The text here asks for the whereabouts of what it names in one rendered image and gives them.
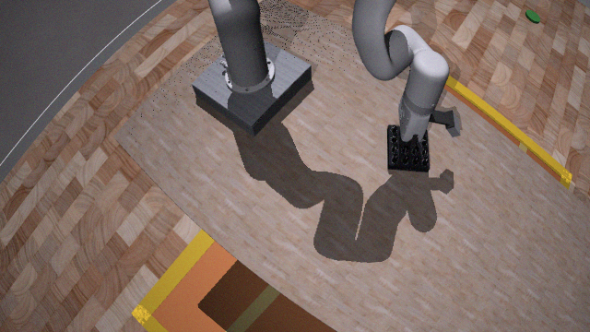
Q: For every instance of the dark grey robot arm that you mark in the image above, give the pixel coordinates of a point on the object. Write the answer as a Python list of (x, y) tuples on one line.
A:
[(239, 30)]

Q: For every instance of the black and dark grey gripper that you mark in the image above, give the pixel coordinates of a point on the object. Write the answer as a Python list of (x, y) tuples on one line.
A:
[(411, 124)]

